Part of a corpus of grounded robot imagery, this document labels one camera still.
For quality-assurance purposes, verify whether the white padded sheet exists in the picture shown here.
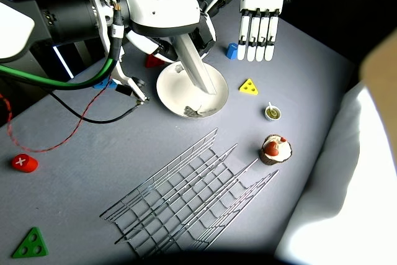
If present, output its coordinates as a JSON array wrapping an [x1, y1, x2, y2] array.
[[274, 81, 397, 265]]

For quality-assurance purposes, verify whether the beige cardboard panel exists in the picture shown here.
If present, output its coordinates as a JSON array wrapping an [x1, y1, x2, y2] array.
[[359, 27, 397, 92]]

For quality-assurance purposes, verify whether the red and black twisted cable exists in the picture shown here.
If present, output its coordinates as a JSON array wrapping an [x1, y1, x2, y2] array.
[[0, 77, 113, 154]]

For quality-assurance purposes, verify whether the yellow triangle block with holes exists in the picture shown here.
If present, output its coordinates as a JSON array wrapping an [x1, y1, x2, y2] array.
[[238, 78, 259, 96]]

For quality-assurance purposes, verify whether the red triangle block with holes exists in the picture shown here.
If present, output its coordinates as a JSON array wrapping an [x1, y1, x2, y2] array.
[[145, 55, 166, 69]]

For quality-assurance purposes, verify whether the red cylinder with white cross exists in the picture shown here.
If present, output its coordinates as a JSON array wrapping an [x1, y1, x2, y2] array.
[[11, 154, 39, 173]]

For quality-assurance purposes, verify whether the small toy bowl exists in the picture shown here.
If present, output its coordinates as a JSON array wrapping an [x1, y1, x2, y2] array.
[[264, 105, 282, 122]]

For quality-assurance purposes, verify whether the green triangle block with holes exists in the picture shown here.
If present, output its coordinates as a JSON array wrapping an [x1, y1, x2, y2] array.
[[11, 227, 50, 259]]

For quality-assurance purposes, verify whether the grey table cloth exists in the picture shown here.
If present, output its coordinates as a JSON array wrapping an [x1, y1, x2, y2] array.
[[0, 0, 356, 261]]

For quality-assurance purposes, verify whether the green cable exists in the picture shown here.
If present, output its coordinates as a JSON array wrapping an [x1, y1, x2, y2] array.
[[0, 7, 125, 91]]

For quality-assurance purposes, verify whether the blue flat block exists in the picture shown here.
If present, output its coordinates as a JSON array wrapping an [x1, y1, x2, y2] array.
[[92, 79, 118, 90]]

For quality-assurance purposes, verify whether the toy cupcake with red hearts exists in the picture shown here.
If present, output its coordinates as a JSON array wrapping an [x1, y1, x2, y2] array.
[[259, 134, 293, 165]]

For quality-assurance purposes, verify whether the silver wire dish rack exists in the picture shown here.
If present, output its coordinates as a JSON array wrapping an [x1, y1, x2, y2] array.
[[99, 127, 280, 259]]

